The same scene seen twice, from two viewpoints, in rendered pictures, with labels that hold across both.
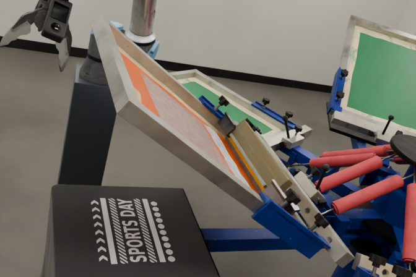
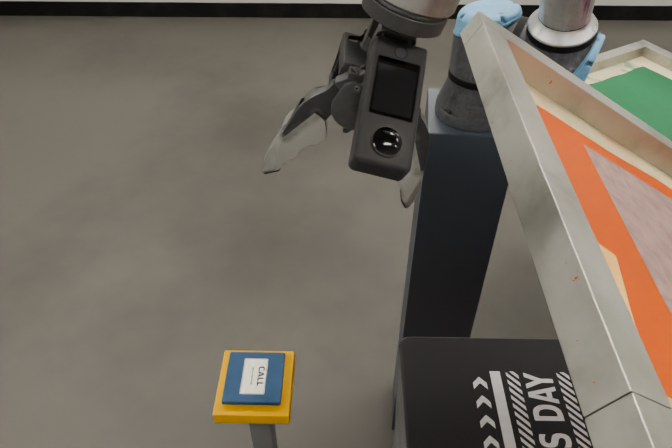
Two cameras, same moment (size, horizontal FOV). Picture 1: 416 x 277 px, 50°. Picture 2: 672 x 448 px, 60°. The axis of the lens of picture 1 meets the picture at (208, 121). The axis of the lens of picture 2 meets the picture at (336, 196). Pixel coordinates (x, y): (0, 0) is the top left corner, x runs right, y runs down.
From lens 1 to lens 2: 64 cm
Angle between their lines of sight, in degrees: 27
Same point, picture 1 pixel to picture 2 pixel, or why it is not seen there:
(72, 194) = (436, 362)
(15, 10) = not seen: outside the picture
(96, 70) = (467, 106)
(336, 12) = not seen: outside the picture
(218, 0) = not seen: outside the picture
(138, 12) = not seen: outside the picture
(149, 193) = not seen: hidden behind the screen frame
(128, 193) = (544, 358)
